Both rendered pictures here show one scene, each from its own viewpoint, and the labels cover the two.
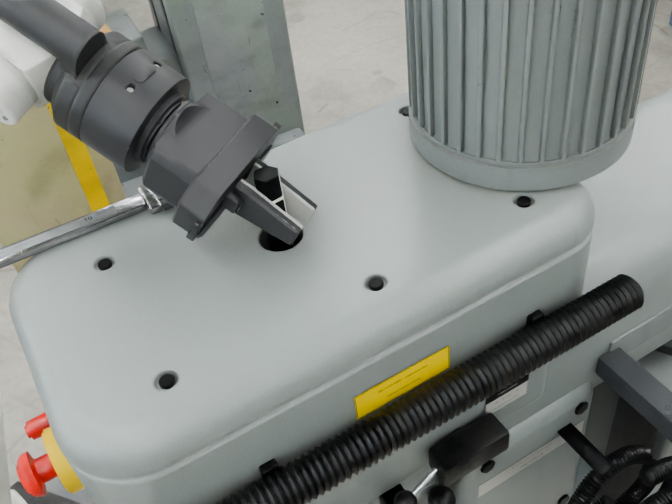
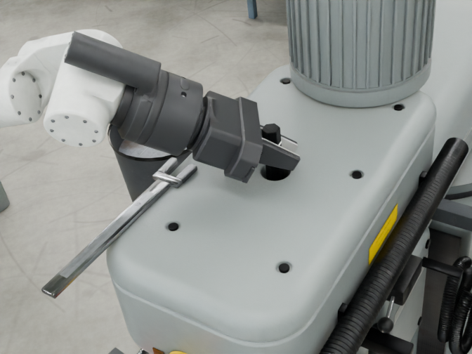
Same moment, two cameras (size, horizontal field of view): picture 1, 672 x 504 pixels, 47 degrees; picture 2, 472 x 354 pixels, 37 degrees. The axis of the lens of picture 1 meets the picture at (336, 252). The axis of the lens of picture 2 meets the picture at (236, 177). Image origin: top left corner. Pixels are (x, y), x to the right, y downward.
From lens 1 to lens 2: 43 cm
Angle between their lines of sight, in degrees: 22
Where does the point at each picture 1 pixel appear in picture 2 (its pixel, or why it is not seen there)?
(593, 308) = (450, 159)
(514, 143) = (388, 73)
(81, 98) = (154, 109)
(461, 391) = (416, 226)
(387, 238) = (341, 150)
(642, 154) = not seen: hidden behind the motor
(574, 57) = (417, 12)
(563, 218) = (425, 109)
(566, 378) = not seen: hidden behind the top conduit
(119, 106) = (181, 107)
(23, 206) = not seen: outside the picture
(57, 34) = (140, 69)
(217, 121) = (226, 105)
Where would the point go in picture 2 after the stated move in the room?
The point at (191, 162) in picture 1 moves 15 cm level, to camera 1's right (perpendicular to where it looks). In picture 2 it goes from (234, 131) to (338, 81)
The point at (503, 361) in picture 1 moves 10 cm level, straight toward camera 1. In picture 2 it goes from (425, 203) to (466, 255)
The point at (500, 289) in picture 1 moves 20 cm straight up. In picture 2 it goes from (411, 159) to (421, 20)
